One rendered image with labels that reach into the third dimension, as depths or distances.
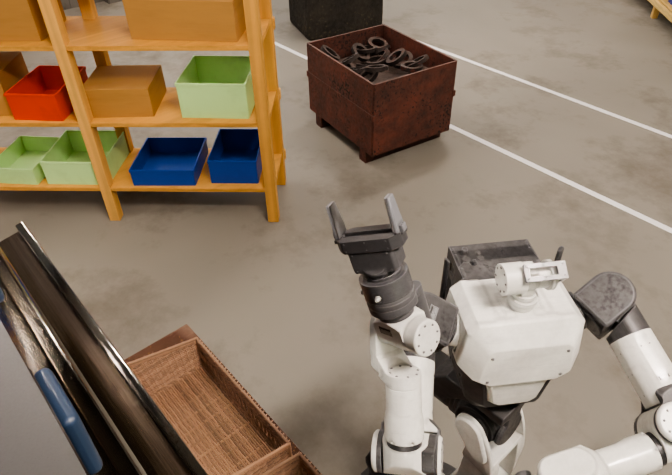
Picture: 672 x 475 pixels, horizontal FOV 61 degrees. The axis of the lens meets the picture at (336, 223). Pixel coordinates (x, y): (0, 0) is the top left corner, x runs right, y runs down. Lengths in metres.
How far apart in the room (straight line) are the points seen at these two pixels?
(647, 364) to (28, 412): 1.24
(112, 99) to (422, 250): 2.01
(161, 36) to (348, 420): 2.18
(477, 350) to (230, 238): 2.59
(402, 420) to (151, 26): 2.68
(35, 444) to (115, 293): 3.24
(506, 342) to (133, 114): 2.80
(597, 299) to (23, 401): 1.22
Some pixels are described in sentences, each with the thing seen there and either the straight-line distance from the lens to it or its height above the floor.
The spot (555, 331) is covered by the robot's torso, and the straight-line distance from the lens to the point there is 1.29.
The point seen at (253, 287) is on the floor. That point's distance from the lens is 3.31.
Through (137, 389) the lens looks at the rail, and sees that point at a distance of 1.13.
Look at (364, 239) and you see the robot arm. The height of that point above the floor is 1.69.
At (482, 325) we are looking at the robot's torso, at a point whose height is 1.39.
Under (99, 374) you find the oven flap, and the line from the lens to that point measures 1.21.
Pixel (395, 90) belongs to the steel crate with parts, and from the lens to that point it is 4.03.
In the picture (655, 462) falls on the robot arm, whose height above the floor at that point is 1.24.
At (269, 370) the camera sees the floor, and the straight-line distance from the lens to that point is 2.91.
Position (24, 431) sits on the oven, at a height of 2.10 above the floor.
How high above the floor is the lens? 2.30
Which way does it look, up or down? 38 degrees down
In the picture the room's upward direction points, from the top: 1 degrees counter-clockwise
